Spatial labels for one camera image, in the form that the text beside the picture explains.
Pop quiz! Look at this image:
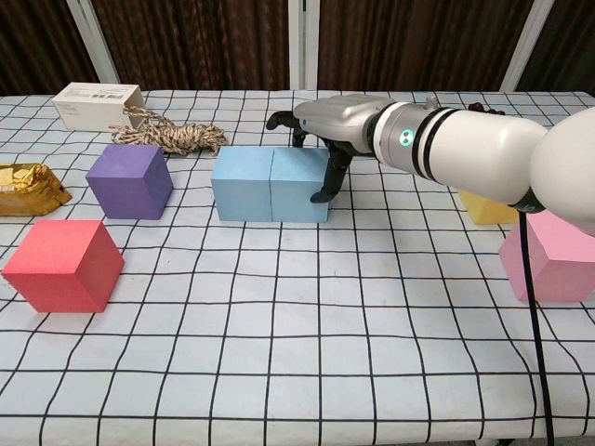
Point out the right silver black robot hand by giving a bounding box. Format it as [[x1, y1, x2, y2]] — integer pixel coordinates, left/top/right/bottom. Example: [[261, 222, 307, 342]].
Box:
[[265, 94, 387, 203]]

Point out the dark brown curtain panel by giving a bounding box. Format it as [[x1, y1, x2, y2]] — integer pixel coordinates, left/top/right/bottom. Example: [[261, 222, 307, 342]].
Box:
[[515, 0, 595, 97], [316, 0, 536, 92], [90, 0, 292, 92], [0, 0, 99, 97]]

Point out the white cardboard box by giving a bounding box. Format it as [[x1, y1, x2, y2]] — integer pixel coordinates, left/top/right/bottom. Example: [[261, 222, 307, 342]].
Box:
[[51, 82, 146, 132]]

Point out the white partition frame post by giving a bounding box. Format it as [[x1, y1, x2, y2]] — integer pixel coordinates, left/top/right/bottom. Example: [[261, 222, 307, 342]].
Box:
[[286, 0, 320, 91], [500, 0, 555, 92], [64, 0, 121, 92]]

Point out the dark red grape bunch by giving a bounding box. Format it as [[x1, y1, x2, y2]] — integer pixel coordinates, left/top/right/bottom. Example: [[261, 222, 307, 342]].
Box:
[[467, 102, 508, 116]]

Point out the black-checked pale blue tablecloth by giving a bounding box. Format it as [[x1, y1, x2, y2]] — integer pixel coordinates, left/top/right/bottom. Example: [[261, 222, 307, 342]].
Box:
[[0, 88, 595, 446]]

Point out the light blue foam cube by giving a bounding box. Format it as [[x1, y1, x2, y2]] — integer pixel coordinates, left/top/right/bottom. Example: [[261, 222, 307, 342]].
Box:
[[269, 147, 332, 223], [210, 146, 275, 222]]

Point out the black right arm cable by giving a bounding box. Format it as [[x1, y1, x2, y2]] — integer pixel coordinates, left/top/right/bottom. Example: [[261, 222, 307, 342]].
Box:
[[515, 211, 557, 446]]

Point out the pink foam cube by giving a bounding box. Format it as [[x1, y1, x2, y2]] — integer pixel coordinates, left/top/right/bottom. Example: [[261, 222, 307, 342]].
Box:
[[497, 211, 595, 302]]

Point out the gold snack package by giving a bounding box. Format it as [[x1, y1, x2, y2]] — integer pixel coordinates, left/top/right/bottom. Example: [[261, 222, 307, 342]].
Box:
[[0, 162, 73, 218]]

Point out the red foam cube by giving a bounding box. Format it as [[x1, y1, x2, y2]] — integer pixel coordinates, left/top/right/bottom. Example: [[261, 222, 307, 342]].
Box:
[[1, 219, 126, 314]]

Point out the yellow foam cube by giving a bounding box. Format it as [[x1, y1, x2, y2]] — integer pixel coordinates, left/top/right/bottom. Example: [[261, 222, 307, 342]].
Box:
[[457, 188, 520, 226]]

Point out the twisted beige rope bundle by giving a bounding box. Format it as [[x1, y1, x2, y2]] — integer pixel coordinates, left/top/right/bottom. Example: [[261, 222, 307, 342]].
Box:
[[110, 105, 227, 158]]

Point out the purple foam cube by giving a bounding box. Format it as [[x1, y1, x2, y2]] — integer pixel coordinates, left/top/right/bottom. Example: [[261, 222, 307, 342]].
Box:
[[86, 143, 175, 220]]

